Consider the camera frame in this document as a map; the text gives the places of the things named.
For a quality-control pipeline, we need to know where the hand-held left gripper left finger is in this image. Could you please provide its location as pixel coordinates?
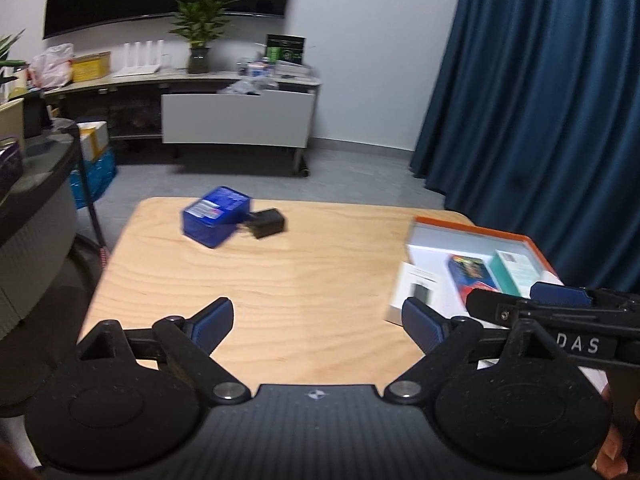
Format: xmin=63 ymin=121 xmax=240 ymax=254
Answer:
xmin=77 ymin=296 xmax=252 ymax=404

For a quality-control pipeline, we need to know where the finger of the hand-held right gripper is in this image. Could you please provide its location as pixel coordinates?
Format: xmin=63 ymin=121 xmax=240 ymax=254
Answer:
xmin=466 ymin=287 xmax=532 ymax=322
xmin=530 ymin=282 xmax=594 ymax=309

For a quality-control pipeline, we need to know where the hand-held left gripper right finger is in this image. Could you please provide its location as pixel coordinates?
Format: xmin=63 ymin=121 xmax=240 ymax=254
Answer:
xmin=384 ymin=296 xmax=485 ymax=405

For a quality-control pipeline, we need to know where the orange-rimmed white box lid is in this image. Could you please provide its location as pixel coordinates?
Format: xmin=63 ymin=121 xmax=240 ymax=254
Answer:
xmin=384 ymin=216 xmax=566 ymax=328

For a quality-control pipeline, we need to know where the person's right hand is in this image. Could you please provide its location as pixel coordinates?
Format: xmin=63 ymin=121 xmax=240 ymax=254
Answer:
xmin=595 ymin=430 xmax=630 ymax=479

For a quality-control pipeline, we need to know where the teal box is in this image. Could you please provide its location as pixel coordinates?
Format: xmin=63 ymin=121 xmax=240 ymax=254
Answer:
xmin=487 ymin=249 xmax=547 ymax=297

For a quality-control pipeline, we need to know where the red playing card box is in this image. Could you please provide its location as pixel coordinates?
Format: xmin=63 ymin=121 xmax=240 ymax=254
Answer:
xmin=446 ymin=255 xmax=502 ymax=296

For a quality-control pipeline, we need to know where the white box with dark picture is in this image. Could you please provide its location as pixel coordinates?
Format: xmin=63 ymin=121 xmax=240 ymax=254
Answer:
xmin=385 ymin=261 xmax=444 ymax=326

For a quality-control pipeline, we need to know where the blue box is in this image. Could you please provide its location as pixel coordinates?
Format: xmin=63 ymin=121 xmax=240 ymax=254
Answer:
xmin=181 ymin=186 xmax=252 ymax=250

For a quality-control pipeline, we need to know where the black charger adapter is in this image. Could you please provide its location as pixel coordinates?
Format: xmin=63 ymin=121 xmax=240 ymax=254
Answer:
xmin=242 ymin=208 xmax=288 ymax=241

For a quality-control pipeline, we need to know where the blue bag with boxes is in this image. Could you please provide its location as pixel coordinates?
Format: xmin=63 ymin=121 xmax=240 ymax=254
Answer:
xmin=70 ymin=150 xmax=118 ymax=210

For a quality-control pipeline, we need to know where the blue curtain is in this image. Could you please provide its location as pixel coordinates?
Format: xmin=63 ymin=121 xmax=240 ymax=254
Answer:
xmin=410 ymin=0 xmax=640 ymax=306

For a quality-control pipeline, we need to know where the grey television cabinet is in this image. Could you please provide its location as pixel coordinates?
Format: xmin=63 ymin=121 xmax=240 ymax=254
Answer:
xmin=42 ymin=67 xmax=323 ymax=178

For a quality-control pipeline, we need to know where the white and yellow cardboard box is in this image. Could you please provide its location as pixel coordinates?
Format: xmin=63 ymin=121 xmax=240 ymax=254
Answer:
xmin=77 ymin=120 xmax=110 ymax=161

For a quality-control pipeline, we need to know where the pile of clear plastic packets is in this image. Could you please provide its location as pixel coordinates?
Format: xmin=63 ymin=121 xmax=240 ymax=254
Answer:
xmin=220 ymin=57 xmax=281 ymax=96

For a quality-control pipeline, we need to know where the purple box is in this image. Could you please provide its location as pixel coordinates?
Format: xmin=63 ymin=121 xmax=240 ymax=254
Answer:
xmin=0 ymin=140 xmax=24 ymax=196

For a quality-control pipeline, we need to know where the white router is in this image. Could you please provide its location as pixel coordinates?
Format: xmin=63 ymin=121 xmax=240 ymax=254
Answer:
xmin=114 ymin=40 xmax=168 ymax=78

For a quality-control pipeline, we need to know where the green and black display card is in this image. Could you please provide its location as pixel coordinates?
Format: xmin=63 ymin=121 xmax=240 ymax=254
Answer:
xmin=265 ymin=34 xmax=307 ymax=66

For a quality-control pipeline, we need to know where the plain cardboard box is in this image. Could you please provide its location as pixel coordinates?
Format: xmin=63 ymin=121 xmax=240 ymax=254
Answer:
xmin=0 ymin=97 xmax=26 ymax=142

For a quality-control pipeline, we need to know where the potted green plant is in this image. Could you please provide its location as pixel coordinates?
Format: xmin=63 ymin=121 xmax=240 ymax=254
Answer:
xmin=170 ymin=0 xmax=236 ymax=75

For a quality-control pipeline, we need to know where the red and white plastic bag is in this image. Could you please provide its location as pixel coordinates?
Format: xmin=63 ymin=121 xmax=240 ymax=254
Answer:
xmin=30 ymin=44 xmax=76 ymax=88

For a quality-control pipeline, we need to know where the leafy plant in metal cup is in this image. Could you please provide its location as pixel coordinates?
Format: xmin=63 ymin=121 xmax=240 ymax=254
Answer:
xmin=0 ymin=30 xmax=28 ymax=86

